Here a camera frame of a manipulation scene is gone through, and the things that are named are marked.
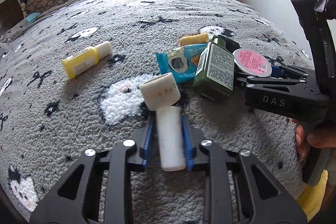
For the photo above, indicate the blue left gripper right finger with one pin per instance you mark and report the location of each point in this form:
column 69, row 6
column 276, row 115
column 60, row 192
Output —
column 187, row 143

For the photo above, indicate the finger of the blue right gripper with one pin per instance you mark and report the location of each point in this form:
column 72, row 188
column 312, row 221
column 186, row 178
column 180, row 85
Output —
column 277, row 72

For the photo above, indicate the person's right hand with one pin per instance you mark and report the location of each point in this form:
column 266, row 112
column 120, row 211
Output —
column 322, row 138

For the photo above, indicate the dark wooden headboard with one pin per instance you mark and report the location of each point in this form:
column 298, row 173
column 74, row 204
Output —
column 10, row 14

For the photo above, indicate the white plastic bottle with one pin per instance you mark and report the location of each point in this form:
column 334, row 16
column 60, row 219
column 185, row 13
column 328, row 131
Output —
column 170, row 138

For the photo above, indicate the dark green rectangular bottle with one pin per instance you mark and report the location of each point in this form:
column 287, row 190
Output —
column 214, row 78

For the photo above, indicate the blue snack wrapper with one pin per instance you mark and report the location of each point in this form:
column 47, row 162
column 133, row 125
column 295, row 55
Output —
column 182, row 62

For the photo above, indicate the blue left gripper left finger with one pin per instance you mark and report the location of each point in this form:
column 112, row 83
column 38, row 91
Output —
column 146, row 142

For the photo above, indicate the small teal item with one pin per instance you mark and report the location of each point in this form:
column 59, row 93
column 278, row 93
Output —
column 32, row 17

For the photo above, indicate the small yellow tube bottle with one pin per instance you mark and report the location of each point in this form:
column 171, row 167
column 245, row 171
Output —
column 194, row 39

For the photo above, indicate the yellow bottle white cap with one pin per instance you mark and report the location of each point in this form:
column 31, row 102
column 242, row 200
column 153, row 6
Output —
column 85, row 59

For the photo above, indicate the round tin pink label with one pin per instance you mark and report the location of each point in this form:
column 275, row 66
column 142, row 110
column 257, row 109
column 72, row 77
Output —
column 252, row 63

